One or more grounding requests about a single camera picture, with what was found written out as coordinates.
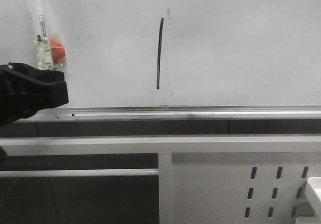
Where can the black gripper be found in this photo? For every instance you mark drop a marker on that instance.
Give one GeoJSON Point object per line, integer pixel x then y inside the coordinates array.
{"type": "Point", "coordinates": [25, 90]}

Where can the white metal pegboard stand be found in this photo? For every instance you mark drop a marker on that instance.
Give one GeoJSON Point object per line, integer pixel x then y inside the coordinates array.
{"type": "Point", "coordinates": [181, 179]}

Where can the white whiteboard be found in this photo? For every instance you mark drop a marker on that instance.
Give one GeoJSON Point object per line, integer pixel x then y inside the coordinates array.
{"type": "Point", "coordinates": [178, 58]}

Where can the black whiteboard marker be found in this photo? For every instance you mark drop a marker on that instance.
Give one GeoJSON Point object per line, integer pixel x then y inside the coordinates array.
{"type": "Point", "coordinates": [41, 38]}

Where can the red magnet taped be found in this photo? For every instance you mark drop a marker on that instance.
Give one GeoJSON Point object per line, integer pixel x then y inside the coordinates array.
{"type": "Point", "coordinates": [58, 51]}

